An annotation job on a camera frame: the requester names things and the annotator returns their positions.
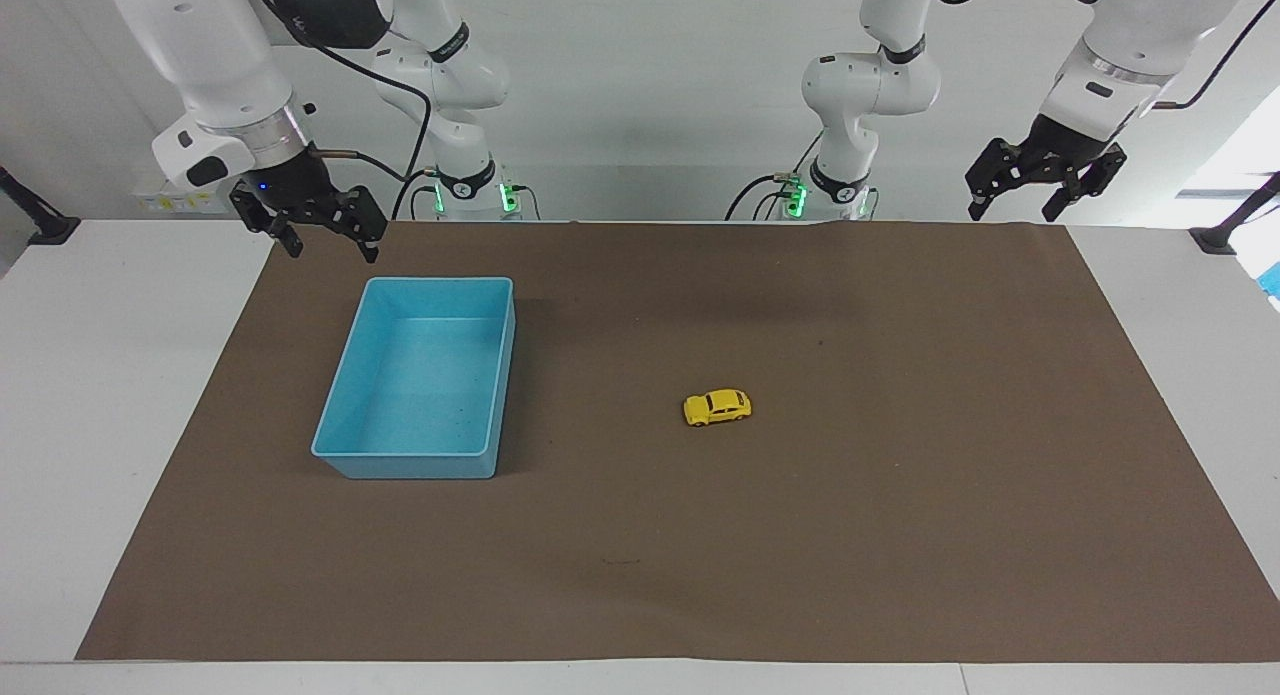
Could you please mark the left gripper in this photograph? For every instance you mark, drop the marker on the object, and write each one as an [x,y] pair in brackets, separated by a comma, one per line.
[1058,145]

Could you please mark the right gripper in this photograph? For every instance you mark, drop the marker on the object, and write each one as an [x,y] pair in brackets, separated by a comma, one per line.
[296,183]

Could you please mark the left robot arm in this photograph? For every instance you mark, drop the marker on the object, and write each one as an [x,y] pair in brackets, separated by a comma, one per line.
[870,85]

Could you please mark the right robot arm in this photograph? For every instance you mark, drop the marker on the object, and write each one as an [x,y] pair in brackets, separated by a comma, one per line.
[215,45]

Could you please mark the yellow toy beetle car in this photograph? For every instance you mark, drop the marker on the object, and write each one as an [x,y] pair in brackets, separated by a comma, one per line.
[717,408]

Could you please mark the white power strip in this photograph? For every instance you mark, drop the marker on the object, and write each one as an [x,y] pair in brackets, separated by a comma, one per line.
[170,201]

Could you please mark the black stand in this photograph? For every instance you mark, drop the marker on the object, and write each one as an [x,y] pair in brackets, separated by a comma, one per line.
[45,227]
[1222,237]

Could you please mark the light blue plastic bin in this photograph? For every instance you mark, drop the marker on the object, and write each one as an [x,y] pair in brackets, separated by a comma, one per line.
[430,385]

